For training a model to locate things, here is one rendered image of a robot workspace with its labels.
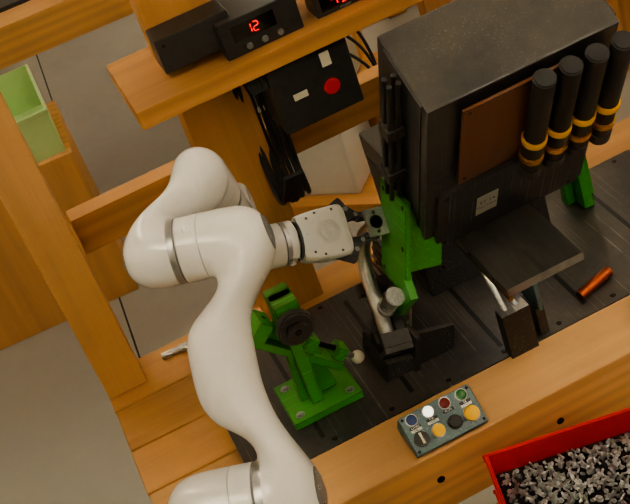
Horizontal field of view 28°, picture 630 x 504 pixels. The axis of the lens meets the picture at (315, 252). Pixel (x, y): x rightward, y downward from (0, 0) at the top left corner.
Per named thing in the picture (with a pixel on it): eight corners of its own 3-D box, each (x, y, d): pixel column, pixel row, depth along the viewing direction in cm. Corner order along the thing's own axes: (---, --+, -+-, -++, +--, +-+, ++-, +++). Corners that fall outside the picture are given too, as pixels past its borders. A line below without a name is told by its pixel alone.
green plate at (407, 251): (444, 289, 243) (445, 195, 232) (405, 299, 241) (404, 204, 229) (419, 261, 252) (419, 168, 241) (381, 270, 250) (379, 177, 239)
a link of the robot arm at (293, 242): (292, 261, 231) (307, 258, 232) (279, 217, 233) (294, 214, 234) (281, 273, 239) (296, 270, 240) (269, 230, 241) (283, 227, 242)
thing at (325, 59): (365, 100, 247) (345, 34, 238) (288, 137, 245) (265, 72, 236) (342, 77, 257) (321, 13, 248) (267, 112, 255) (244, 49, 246)
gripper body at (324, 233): (303, 262, 232) (358, 250, 236) (288, 211, 234) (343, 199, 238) (293, 273, 239) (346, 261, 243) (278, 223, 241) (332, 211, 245)
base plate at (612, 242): (746, 241, 254) (745, 233, 253) (259, 493, 238) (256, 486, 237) (629, 155, 287) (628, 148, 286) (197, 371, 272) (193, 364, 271)
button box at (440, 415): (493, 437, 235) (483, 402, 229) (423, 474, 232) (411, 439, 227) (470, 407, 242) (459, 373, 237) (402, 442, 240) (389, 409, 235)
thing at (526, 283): (585, 264, 229) (583, 251, 227) (509, 303, 227) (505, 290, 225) (485, 173, 260) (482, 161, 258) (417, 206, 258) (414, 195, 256)
